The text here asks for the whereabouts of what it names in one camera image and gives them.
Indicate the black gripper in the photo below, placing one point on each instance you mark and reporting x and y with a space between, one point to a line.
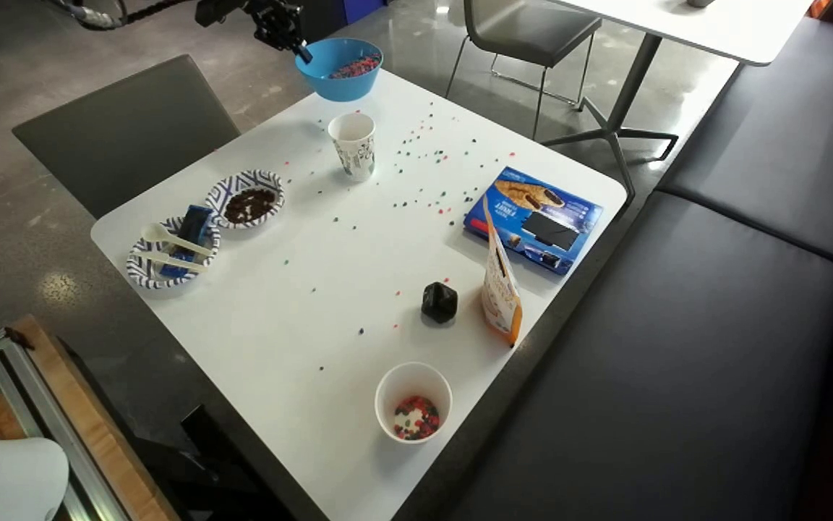
275 19

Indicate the blue plastic bowl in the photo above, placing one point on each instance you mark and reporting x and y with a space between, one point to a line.
339 89

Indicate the multicoloured candy pieces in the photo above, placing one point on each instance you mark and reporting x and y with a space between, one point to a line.
358 68

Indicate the patterned paper cup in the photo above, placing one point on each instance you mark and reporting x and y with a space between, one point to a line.
358 155

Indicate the striped paper bowl dark contents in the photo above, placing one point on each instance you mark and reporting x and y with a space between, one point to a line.
248 204

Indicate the small black cup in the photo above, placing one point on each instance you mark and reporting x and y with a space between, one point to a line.
439 301

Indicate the paper cup with red-white contents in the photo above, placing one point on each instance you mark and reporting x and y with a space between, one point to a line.
414 381

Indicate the dark grey chair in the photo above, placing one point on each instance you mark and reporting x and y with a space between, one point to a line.
129 134

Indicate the blue snack packet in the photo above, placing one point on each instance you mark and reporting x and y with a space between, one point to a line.
196 225

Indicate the white plastic spoon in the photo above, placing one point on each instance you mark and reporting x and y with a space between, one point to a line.
180 242

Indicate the grey chair with metal legs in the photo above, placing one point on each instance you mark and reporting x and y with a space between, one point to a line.
533 24

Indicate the white plastic knife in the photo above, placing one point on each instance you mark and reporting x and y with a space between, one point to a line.
173 261

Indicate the striped paper plate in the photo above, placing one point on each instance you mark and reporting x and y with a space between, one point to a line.
144 264

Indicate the blue cracker box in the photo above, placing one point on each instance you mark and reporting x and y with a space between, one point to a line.
533 222

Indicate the orange white snack bag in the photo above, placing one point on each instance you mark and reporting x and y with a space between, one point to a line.
502 300

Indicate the white side table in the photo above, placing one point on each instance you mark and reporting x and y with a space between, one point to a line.
715 31

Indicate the wooden desk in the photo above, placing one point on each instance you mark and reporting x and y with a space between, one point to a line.
89 424

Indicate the black desk base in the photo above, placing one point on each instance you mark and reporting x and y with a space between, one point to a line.
203 472

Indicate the black sofa bench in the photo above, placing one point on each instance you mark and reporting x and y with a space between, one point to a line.
679 367

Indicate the white dome with black logo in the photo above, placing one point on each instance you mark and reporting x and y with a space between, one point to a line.
22 481

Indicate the aluminium frame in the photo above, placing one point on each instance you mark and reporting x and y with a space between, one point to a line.
14 378

